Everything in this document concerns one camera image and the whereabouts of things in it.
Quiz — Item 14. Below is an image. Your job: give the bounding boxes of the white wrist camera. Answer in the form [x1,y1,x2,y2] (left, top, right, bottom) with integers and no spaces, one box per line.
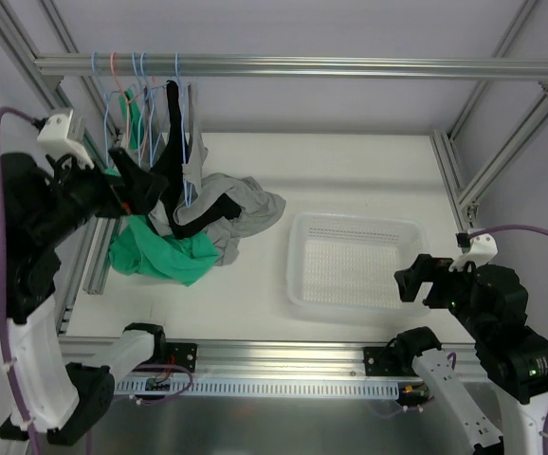
[37,108,95,169]
[448,229,498,272]

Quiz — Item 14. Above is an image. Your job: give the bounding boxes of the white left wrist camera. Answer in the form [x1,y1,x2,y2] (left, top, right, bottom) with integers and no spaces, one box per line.
[37,108,95,169]

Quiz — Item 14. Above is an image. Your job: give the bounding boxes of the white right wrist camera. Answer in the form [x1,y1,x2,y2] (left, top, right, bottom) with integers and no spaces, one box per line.
[448,229,498,272]

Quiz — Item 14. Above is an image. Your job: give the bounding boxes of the aluminium frame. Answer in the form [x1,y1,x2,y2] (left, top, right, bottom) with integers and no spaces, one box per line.
[0,0,548,380]

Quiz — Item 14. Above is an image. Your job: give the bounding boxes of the white slotted cable duct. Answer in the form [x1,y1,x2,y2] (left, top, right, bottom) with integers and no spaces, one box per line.
[115,376,400,400]

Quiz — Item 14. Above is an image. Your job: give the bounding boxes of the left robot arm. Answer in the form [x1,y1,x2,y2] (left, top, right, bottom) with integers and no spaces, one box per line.
[0,148,168,446]

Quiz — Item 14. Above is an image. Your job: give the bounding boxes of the grey tank top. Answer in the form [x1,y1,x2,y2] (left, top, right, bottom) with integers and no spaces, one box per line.
[148,132,286,266]

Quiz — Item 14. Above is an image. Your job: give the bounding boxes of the pink hanger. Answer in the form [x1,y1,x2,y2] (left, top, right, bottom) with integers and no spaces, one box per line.
[109,52,147,168]

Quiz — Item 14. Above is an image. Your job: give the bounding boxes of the white plastic basket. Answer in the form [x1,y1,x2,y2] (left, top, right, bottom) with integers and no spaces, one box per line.
[286,212,429,318]

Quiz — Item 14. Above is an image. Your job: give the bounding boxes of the green tank top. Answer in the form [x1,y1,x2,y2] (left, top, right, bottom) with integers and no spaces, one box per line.
[108,88,220,288]

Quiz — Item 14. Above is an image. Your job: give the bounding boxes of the blue hanger with green top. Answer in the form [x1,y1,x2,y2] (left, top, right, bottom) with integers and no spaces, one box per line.
[119,53,145,151]

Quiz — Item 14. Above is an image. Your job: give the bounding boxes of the blue hanger far left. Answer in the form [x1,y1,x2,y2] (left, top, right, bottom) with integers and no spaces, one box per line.
[91,52,120,175]

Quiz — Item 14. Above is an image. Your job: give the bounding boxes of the blue hanger with grey top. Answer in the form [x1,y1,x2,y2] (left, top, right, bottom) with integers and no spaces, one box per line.
[155,56,191,205]

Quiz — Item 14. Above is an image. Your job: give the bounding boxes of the black tank top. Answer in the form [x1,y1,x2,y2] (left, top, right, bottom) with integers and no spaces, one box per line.
[151,81,241,239]

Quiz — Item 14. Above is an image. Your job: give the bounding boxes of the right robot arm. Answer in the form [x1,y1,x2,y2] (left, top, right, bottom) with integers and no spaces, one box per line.
[384,254,548,454]

